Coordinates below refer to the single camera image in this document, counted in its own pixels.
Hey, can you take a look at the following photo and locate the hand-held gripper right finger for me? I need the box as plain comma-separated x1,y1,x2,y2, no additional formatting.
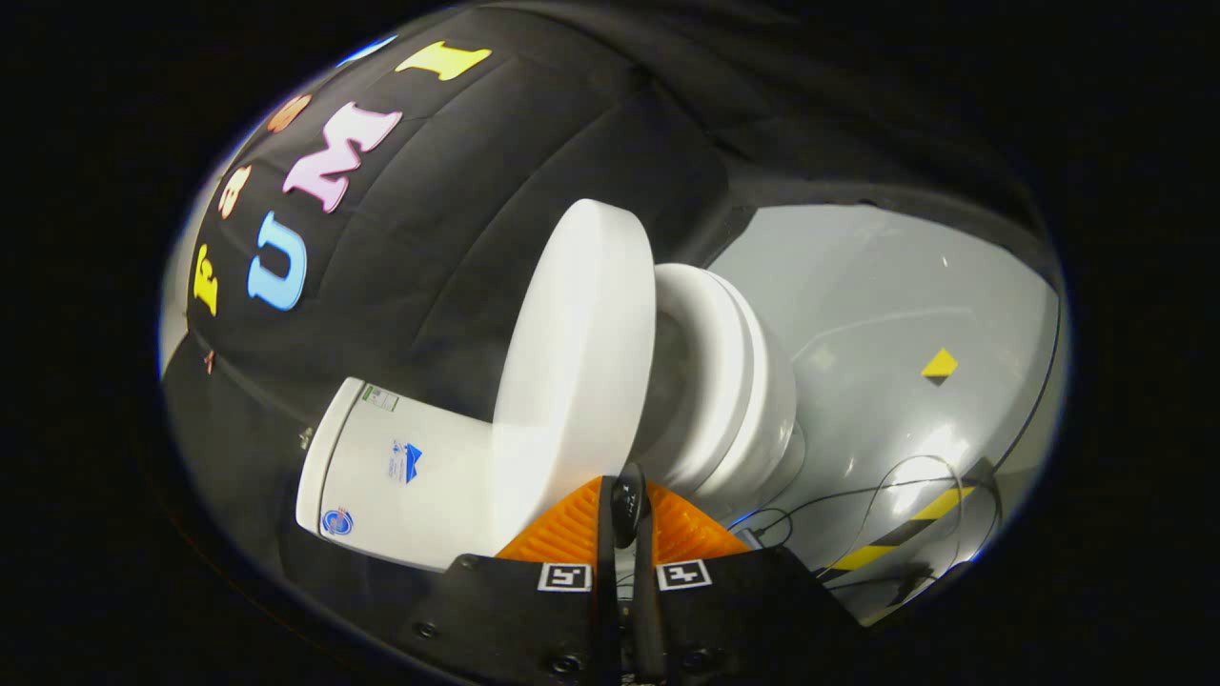
627,465,864,686

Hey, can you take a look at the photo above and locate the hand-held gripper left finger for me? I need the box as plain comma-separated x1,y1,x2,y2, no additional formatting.
400,464,632,686

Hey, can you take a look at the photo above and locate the white toilet lid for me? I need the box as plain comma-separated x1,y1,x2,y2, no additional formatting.
489,198,659,560

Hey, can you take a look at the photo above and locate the white toilet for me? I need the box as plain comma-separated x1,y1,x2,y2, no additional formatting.
295,272,808,574

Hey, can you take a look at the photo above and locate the white toilet seat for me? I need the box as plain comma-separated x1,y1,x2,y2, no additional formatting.
639,263,756,489

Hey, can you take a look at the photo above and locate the yellow black hazard tape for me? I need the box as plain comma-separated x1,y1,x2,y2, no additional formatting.
818,459,997,578

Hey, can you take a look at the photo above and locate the black backdrop cloth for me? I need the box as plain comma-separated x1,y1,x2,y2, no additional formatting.
162,5,1059,611

